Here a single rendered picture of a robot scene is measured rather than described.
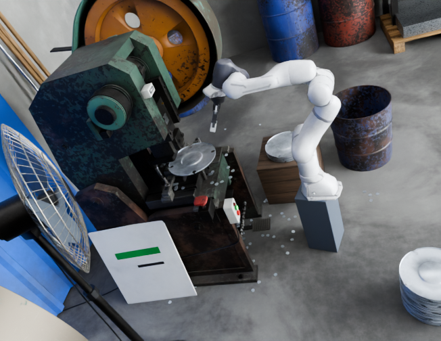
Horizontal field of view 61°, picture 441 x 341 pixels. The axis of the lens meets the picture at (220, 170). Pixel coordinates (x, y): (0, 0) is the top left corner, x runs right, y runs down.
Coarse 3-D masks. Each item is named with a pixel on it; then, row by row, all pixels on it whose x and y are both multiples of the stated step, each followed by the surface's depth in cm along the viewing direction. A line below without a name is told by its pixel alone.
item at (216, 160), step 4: (216, 148) 216; (220, 148) 215; (216, 152) 213; (220, 152) 212; (216, 156) 210; (212, 160) 209; (216, 160) 207; (204, 168) 218; (208, 168) 223; (192, 172) 216; (200, 172) 216; (204, 172) 217; (208, 172) 223; (204, 176) 217
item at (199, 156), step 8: (192, 144) 227; (200, 144) 225; (208, 144) 222; (184, 152) 224; (192, 152) 220; (200, 152) 218; (208, 152) 216; (176, 160) 221; (184, 160) 217; (192, 160) 214; (200, 160) 212; (208, 160) 210; (176, 168) 214; (184, 168) 211; (192, 168) 209; (200, 168) 206
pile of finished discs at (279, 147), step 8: (280, 136) 271; (288, 136) 268; (272, 144) 267; (280, 144) 263; (288, 144) 260; (272, 152) 260; (280, 152) 257; (288, 152) 254; (280, 160) 255; (288, 160) 254
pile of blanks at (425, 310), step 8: (400, 280) 183; (400, 288) 188; (408, 288) 176; (408, 296) 181; (416, 296) 174; (408, 304) 185; (416, 304) 178; (424, 304) 173; (432, 304) 170; (440, 304) 170; (416, 312) 182; (424, 312) 177; (432, 312) 175; (440, 312) 172; (424, 320) 182; (432, 320) 178; (440, 320) 178
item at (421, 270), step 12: (420, 252) 187; (432, 252) 185; (408, 264) 185; (420, 264) 183; (432, 264) 180; (408, 276) 180; (420, 276) 178; (432, 276) 176; (420, 288) 174; (432, 288) 172
